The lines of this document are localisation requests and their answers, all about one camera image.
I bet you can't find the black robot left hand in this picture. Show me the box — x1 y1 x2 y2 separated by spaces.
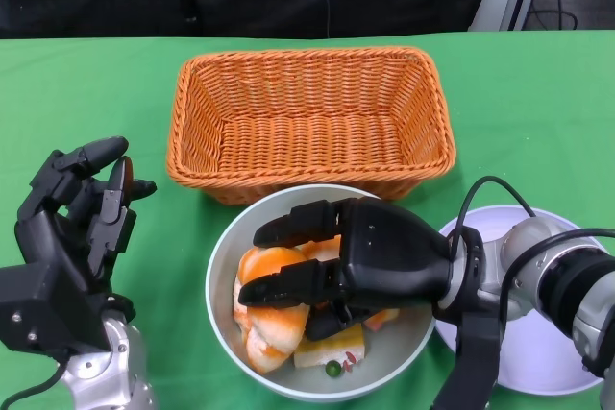
13 135 158 292

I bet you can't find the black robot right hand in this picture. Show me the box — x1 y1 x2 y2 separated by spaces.
237 197 455 342

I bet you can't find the round orange striped bread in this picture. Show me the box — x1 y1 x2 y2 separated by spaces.
300 236 401 332

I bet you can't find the grey-green bowl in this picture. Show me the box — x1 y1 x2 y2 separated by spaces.
205 182 438 404

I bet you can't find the elongated orange striped bread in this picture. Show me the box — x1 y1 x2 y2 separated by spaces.
233 245 311 374

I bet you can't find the yellow cake slice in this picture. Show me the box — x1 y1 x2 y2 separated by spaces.
293 323 367 378

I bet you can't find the orange wicker basket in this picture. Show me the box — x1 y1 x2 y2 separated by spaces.
166 46 456 205

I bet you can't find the lavender plate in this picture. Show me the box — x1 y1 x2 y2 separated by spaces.
437 205 611 391

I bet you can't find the green tablecloth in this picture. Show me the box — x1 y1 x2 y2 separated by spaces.
0 30 615 410

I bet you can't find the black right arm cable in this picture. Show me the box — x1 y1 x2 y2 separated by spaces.
451 175 615 325

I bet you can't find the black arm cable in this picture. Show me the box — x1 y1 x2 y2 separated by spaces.
451 175 615 325
0 364 69 406

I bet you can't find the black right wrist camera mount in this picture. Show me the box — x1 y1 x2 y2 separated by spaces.
430 311 504 410

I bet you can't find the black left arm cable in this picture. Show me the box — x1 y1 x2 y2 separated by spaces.
0 364 69 406

